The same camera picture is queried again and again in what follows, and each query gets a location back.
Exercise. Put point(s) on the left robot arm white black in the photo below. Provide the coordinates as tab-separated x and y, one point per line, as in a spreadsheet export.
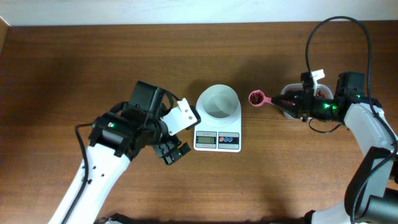
98	172

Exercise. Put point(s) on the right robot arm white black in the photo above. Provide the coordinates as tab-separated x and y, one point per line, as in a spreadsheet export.
367	198

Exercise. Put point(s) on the white digital kitchen scale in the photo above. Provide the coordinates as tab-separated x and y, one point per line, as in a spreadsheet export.
218	135

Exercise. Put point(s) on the pink measuring scoop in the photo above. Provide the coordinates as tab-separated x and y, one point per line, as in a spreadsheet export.
257	98

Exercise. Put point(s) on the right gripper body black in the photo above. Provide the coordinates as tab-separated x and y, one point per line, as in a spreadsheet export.
314	107

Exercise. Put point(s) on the white round bowl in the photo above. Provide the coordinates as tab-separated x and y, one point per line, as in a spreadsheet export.
219	101

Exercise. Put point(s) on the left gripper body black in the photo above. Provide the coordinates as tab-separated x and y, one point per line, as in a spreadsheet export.
157	130

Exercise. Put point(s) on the red beans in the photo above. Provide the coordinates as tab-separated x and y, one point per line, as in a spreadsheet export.
318	94

